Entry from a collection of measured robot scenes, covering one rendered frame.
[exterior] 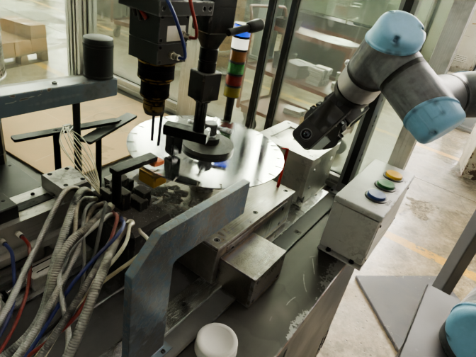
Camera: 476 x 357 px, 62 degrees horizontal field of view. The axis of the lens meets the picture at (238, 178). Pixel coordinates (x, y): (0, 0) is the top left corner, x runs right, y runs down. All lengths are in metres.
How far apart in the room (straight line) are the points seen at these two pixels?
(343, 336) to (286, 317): 1.08
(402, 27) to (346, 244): 0.48
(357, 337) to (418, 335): 1.01
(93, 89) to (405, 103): 0.57
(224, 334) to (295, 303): 0.18
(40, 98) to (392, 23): 0.59
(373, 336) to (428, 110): 1.41
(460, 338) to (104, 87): 0.75
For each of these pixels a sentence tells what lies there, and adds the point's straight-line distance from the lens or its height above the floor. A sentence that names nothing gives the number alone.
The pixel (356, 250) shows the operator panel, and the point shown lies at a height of 0.79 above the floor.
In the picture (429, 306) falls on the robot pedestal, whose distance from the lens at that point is 0.95.
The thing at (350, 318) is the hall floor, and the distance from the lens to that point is 1.93.
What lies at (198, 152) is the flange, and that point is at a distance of 0.78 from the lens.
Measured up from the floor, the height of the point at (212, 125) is 1.00.
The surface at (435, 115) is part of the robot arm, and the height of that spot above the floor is 1.16.
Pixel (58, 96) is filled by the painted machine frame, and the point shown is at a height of 1.03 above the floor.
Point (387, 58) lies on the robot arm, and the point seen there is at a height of 1.22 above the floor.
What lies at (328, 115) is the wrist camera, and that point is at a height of 1.08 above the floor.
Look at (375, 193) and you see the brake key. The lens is 0.92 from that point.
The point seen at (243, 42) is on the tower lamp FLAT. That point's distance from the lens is 1.05.
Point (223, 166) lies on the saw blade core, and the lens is 0.77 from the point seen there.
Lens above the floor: 1.31
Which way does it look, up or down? 30 degrees down
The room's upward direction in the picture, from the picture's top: 11 degrees clockwise
